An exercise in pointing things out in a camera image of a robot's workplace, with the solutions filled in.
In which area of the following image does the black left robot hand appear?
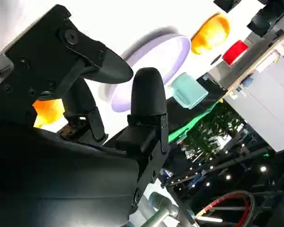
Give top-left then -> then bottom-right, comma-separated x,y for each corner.
213,0 -> 284,37

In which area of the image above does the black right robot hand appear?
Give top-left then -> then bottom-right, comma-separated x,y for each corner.
0,4 -> 171,227

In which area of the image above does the orange and white bread roll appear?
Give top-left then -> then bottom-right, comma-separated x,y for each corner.
32,98 -> 64,129
190,12 -> 231,55

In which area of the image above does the red box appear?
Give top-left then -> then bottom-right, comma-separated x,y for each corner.
222,40 -> 249,66

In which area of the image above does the black table grommet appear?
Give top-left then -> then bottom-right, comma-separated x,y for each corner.
210,54 -> 222,65

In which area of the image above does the white cabinet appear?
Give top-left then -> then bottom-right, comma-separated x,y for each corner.
223,32 -> 284,153

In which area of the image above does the lilac plate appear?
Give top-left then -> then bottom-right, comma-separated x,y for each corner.
110,33 -> 192,112

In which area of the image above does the pale green mug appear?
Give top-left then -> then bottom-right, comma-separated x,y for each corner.
170,72 -> 209,110

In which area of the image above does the green foliage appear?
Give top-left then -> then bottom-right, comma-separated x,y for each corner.
184,104 -> 247,161

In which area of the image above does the red hoop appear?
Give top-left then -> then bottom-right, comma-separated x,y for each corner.
194,191 -> 256,227

